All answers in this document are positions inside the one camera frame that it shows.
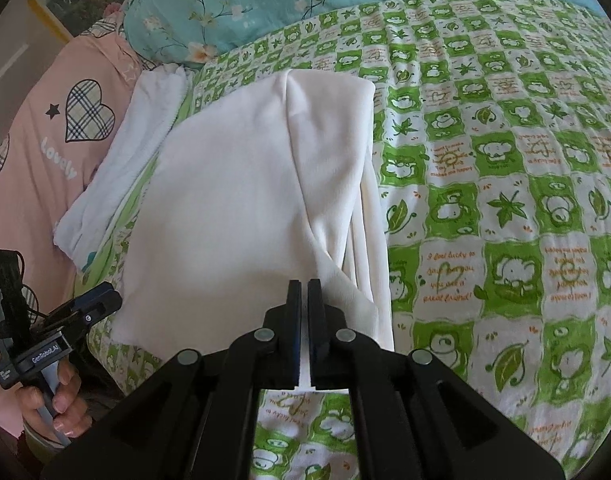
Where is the large white garment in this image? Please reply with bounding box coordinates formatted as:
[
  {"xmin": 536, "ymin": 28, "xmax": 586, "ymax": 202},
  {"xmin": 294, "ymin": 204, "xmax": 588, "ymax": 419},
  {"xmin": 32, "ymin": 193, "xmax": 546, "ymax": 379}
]
[{"xmin": 108, "ymin": 67, "xmax": 397, "ymax": 392}]

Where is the person's left hand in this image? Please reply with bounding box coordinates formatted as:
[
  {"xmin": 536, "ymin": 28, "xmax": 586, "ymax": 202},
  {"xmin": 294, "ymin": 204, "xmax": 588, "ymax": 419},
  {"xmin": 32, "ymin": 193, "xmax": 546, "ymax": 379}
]
[{"xmin": 16, "ymin": 359, "xmax": 95, "ymax": 441}]

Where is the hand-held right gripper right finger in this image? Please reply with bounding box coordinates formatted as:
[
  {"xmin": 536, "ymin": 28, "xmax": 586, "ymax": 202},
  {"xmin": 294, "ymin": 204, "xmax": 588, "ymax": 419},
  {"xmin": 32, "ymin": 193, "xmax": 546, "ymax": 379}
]
[{"xmin": 308, "ymin": 278, "xmax": 566, "ymax": 480}]

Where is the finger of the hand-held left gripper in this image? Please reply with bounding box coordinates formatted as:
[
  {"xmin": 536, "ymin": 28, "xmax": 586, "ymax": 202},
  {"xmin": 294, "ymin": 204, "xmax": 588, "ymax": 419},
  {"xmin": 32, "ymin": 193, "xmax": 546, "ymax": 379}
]
[
  {"xmin": 52, "ymin": 282, "xmax": 116, "ymax": 324},
  {"xmin": 62, "ymin": 289, "xmax": 124, "ymax": 334}
]

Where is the pink pillow with plaid hearts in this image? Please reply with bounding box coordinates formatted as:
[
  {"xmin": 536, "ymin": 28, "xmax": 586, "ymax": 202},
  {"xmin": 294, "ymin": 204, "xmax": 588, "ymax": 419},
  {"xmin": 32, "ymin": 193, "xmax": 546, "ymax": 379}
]
[{"xmin": 0, "ymin": 10, "xmax": 142, "ymax": 428}]

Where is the small white folded cloth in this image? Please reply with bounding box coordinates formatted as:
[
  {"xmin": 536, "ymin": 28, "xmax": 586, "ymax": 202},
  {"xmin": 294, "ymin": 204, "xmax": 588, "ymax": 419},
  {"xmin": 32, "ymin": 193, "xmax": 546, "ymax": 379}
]
[{"xmin": 53, "ymin": 62, "xmax": 190, "ymax": 267}]

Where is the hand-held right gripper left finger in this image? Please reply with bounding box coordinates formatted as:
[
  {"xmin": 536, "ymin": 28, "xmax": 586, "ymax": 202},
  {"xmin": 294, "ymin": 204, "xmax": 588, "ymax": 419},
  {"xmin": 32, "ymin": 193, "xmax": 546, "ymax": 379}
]
[{"xmin": 40, "ymin": 280, "xmax": 304, "ymax": 480}]

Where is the green checked cartoon bed sheet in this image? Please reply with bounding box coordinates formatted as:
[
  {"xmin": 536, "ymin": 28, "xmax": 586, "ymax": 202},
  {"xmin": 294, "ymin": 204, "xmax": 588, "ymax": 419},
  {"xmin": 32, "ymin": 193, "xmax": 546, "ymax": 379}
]
[{"xmin": 76, "ymin": 0, "xmax": 611, "ymax": 480}]

